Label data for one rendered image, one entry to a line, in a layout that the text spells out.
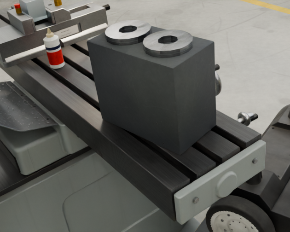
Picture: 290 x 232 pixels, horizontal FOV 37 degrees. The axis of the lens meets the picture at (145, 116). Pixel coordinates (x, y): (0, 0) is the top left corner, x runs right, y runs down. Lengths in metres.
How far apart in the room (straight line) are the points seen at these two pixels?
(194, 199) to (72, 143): 0.47
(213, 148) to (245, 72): 2.25
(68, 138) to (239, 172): 0.48
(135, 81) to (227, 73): 2.28
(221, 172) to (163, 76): 0.21
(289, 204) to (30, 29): 0.87
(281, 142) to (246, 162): 0.63
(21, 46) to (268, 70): 2.11
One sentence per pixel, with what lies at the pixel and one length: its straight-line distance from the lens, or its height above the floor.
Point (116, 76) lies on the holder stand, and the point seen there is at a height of 1.10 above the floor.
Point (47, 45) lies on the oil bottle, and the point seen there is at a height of 1.04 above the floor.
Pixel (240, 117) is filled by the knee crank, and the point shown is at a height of 0.56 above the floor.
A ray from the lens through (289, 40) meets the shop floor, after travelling 3.52.
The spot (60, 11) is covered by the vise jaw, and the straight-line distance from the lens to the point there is 1.31.
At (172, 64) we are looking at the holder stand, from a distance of 0.73.
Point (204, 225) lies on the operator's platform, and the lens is 1.45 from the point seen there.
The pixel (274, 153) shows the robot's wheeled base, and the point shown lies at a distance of 1.43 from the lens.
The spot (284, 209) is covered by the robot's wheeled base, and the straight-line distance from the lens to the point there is 1.29.
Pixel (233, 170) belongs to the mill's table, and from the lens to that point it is 0.83.
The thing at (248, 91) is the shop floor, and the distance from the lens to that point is 2.85.
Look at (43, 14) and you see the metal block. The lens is 1.33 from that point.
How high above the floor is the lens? 1.49
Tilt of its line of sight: 34 degrees down
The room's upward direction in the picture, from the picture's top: 8 degrees counter-clockwise
